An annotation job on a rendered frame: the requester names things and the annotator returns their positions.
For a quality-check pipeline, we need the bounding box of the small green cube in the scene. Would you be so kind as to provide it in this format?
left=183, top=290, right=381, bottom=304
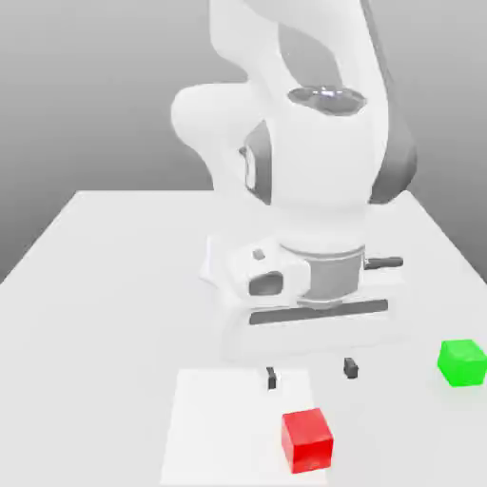
left=436, top=339, right=487, bottom=389

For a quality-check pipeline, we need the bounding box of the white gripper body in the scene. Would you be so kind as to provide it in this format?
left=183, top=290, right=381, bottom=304
left=221, top=294, right=406, bottom=364

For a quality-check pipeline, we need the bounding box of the small red cube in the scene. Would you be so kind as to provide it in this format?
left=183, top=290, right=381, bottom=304
left=281, top=407, right=335, bottom=476

